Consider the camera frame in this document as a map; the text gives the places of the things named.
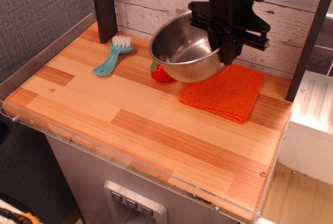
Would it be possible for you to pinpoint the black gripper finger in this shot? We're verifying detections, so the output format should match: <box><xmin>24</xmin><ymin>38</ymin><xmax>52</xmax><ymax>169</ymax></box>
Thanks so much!
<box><xmin>221</xmin><ymin>34</ymin><xmax>243</xmax><ymax>65</ymax></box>
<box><xmin>207</xmin><ymin>27</ymin><xmax>221</xmax><ymax>51</ymax></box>

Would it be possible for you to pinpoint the dark right frame post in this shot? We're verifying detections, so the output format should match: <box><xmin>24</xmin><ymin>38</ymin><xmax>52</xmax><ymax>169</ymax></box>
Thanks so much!
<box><xmin>285</xmin><ymin>0</ymin><xmax>331</xmax><ymax>102</ymax></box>

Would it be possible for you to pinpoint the red toy strawberry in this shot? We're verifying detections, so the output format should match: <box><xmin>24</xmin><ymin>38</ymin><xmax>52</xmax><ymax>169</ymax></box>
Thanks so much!
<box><xmin>150</xmin><ymin>60</ymin><xmax>174</xmax><ymax>82</ymax></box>

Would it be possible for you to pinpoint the dark frame post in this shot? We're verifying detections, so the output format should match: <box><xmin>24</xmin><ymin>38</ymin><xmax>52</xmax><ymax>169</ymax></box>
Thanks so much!
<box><xmin>285</xmin><ymin>0</ymin><xmax>331</xmax><ymax>102</ymax></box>
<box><xmin>94</xmin><ymin>0</ymin><xmax>118</xmax><ymax>44</ymax></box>

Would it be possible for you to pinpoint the silver dispenser button panel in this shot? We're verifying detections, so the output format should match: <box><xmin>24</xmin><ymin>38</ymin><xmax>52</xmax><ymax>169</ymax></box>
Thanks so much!
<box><xmin>104</xmin><ymin>180</ymin><xmax>168</xmax><ymax>223</ymax></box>

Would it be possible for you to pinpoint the teal dish brush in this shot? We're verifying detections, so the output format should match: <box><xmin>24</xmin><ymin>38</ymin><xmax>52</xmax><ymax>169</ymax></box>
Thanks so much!
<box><xmin>93</xmin><ymin>35</ymin><xmax>133</xmax><ymax>76</ymax></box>

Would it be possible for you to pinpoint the dark left frame post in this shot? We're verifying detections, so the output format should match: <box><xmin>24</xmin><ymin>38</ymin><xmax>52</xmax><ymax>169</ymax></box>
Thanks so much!
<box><xmin>94</xmin><ymin>0</ymin><xmax>118</xmax><ymax>44</ymax></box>

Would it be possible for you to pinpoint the clear acrylic edge guard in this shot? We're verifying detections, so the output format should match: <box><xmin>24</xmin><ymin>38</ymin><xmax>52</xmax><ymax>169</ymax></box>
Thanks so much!
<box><xmin>3</xmin><ymin>94</ymin><xmax>291</xmax><ymax>223</ymax></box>

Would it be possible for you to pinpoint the yellow object bottom left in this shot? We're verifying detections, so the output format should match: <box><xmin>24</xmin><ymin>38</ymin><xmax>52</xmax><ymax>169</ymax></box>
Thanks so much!
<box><xmin>14</xmin><ymin>213</ymin><xmax>41</xmax><ymax>224</ymax></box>

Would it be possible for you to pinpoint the folded orange cloth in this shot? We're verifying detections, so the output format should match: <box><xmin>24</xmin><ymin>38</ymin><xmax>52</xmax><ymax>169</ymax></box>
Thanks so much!
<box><xmin>179</xmin><ymin>64</ymin><xmax>263</xmax><ymax>123</ymax></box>

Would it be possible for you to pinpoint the stainless steel pot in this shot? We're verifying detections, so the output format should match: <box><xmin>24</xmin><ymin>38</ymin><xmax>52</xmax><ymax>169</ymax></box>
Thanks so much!
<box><xmin>149</xmin><ymin>11</ymin><xmax>226</xmax><ymax>83</ymax></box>

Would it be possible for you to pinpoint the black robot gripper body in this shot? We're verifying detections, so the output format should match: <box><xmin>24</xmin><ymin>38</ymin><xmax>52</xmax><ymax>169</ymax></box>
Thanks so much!
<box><xmin>188</xmin><ymin>0</ymin><xmax>270</xmax><ymax>51</ymax></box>

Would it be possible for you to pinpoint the grey toy kitchen cabinet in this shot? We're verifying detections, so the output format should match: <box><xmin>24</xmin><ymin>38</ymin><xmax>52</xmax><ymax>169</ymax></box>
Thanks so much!
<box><xmin>46</xmin><ymin>136</ymin><xmax>238</xmax><ymax>223</ymax></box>

